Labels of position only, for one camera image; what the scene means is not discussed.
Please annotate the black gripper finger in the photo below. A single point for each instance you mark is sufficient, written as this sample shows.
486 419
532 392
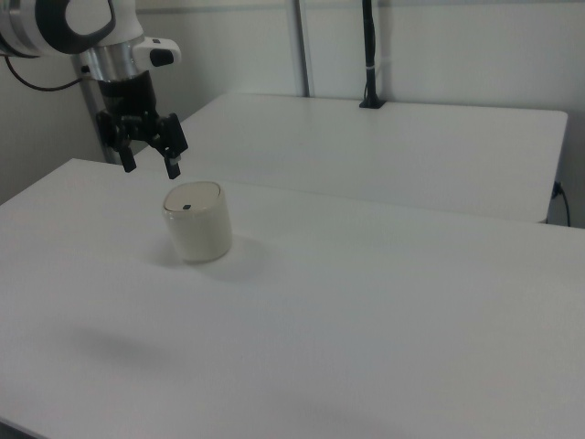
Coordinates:
174 142
124 151

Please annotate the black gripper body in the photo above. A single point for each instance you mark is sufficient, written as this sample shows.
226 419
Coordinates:
130 112

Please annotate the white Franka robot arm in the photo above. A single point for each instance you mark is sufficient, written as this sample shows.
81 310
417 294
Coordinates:
91 27

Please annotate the cream round trash bin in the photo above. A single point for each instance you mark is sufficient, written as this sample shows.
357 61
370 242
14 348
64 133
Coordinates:
197 221

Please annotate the white rear table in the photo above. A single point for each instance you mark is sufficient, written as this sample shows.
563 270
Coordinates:
379 151

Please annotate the grey metal wall profile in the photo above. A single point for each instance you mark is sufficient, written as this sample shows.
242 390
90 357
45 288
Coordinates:
304 46

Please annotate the black camera stand pole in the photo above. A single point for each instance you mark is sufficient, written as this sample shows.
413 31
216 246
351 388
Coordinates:
371 55

